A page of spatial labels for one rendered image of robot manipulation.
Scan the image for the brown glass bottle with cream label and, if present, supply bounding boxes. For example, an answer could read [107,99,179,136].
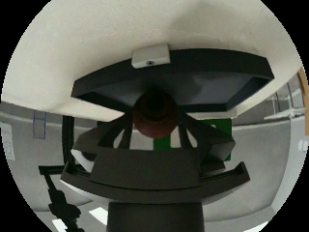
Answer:
[132,90,180,139]

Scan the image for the green plastic crate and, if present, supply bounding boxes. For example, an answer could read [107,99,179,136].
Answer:
[154,118,232,161]

